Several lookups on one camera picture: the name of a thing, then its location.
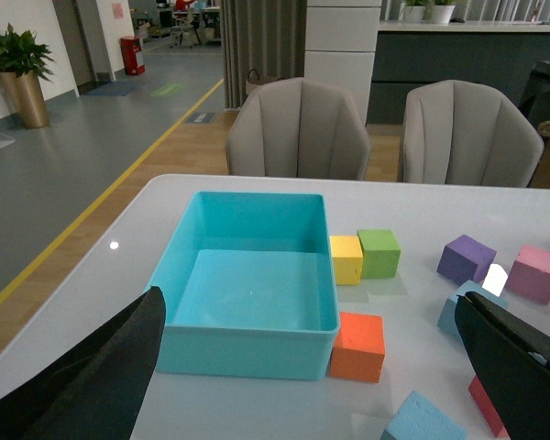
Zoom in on orange foam cube by teal tray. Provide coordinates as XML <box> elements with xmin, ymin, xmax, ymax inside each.
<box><xmin>329</xmin><ymin>312</ymin><xmax>386</xmax><ymax>383</ymax></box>

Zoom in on white plant pot on counter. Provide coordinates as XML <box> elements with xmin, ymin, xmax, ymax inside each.
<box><xmin>429</xmin><ymin>0</ymin><xmax>456</xmax><ymax>25</ymax></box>

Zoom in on grey armchair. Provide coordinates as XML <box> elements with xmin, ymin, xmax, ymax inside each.
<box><xmin>225</xmin><ymin>77</ymin><xmax>371</xmax><ymax>181</ymax></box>
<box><xmin>400</xmin><ymin>80</ymin><xmax>545</xmax><ymax>188</ymax></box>

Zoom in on woven basket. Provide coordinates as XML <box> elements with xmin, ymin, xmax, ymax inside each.
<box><xmin>245</xmin><ymin>69</ymin><xmax>282</xmax><ymax>96</ymax></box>

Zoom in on white pillar cabinet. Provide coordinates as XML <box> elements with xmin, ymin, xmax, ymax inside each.
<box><xmin>303</xmin><ymin>0</ymin><xmax>381</xmax><ymax>121</ymax></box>

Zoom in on grey curtain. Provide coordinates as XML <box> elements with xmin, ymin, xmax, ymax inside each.
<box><xmin>220</xmin><ymin>0</ymin><xmax>307</xmax><ymax>109</ymax></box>

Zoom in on potted green plant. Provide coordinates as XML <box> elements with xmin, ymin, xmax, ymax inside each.
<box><xmin>0</xmin><ymin>24</ymin><xmax>54</xmax><ymax>129</ymax></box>

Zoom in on grey armchair right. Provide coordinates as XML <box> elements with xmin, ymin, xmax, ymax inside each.
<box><xmin>400</xmin><ymin>80</ymin><xmax>545</xmax><ymax>188</ymax></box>

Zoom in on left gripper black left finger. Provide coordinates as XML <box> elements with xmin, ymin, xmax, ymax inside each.
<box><xmin>0</xmin><ymin>287</ymin><xmax>166</xmax><ymax>439</ymax></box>

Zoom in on black appliance box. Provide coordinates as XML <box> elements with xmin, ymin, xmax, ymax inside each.
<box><xmin>519</xmin><ymin>60</ymin><xmax>550</xmax><ymax>128</ymax></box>

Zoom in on purple foam cube far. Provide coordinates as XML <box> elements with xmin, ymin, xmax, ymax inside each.
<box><xmin>436</xmin><ymin>235</ymin><xmax>497</xmax><ymax>286</ymax></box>

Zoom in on pink foam cube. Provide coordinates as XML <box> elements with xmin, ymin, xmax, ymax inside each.
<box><xmin>504</xmin><ymin>244</ymin><xmax>550</xmax><ymax>305</ymax></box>

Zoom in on red foam cube near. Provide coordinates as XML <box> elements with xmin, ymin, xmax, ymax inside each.
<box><xmin>468</xmin><ymin>376</ymin><xmax>509</xmax><ymax>438</ymax></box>

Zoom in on teal plastic tray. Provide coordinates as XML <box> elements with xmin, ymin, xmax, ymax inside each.
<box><xmin>149</xmin><ymin>192</ymin><xmax>340</xmax><ymax>380</ymax></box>

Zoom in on light blue foam cube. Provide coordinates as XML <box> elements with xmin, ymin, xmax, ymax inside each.
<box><xmin>437</xmin><ymin>280</ymin><xmax>509</xmax><ymax>344</ymax></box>
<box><xmin>380</xmin><ymin>390</ymin><xmax>467</xmax><ymax>440</ymax></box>

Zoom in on dark grey counter cabinet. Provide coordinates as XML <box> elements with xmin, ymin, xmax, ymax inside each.
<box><xmin>367</xmin><ymin>22</ymin><xmax>550</xmax><ymax>125</ymax></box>

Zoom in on green foam cube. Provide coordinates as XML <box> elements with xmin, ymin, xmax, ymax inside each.
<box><xmin>357</xmin><ymin>229</ymin><xmax>402</xmax><ymax>279</ymax></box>

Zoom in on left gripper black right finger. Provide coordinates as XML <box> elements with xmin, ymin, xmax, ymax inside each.
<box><xmin>455</xmin><ymin>291</ymin><xmax>550</xmax><ymax>439</ymax></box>

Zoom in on grey armchair left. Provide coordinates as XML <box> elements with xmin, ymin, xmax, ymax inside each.
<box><xmin>225</xmin><ymin>77</ymin><xmax>371</xmax><ymax>181</ymax></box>

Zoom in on yellow foam cube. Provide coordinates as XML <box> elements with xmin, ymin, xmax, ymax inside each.
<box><xmin>330</xmin><ymin>236</ymin><xmax>363</xmax><ymax>285</ymax></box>

